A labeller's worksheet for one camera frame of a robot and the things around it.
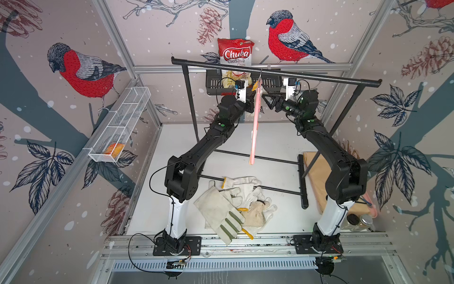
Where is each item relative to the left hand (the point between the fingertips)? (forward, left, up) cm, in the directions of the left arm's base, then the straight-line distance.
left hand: (258, 87), depth 76 cm
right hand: (0, -3, -4) cm, 5 cm away
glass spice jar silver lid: (-47, -43, -32) cm, 71 cm away
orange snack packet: (-28, +56, -8) cm, 63 cm away
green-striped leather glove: (-39, +19, -42) cm, 60 cm away
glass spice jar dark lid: (-47, -38, -34) cm, 69 cm away
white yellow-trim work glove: (-30, +3, -40) cm, 50 cm away
